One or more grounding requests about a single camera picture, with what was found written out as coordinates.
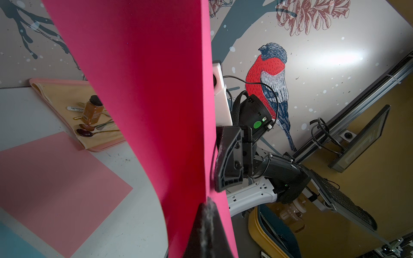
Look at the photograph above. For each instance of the magenta paper sheet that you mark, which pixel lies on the magenta paper sheet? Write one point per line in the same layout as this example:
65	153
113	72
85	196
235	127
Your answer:
150	63

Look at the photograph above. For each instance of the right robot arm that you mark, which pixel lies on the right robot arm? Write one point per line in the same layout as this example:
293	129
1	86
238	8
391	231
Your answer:
275	178

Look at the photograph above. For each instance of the iridescent rainbow spoon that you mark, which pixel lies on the iridescent rainbow spoon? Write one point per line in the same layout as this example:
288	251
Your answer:
97	127

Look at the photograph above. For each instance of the black keyboard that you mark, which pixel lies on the black keyboard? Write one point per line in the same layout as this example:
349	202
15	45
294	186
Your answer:
342	204

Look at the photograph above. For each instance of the beige cloth napkin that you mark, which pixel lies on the beige cloth napkin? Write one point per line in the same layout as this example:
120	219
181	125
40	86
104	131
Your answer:
64	96

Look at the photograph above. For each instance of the pink plastic tray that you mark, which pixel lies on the pink plastic tray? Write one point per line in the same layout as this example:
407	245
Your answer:
74	129

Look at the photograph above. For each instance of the light blue paper sheet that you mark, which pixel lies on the light blue paper sheet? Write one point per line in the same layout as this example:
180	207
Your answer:
13	246

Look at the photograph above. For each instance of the iridescent purple spoon front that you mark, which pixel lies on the iridescent purple spoon front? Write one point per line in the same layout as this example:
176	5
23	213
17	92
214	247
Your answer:
88	134

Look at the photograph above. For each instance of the black computer monitor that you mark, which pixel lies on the black computer monitor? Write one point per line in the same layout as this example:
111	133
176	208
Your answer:
362	141

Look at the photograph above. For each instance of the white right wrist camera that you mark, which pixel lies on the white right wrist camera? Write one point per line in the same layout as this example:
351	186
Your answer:
222	108

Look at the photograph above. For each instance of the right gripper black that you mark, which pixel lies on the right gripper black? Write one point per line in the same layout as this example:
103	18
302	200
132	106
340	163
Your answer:
235	160

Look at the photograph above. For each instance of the red pepper spice jar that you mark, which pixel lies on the red pepper spice jar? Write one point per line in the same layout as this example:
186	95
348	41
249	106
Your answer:
92	111

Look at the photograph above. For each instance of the light pink paper sheet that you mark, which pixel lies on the light pink paper sheet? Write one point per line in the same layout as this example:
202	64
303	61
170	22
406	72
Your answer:
58	190

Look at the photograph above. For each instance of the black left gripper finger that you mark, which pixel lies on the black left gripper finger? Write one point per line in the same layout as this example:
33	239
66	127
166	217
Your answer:
208	238

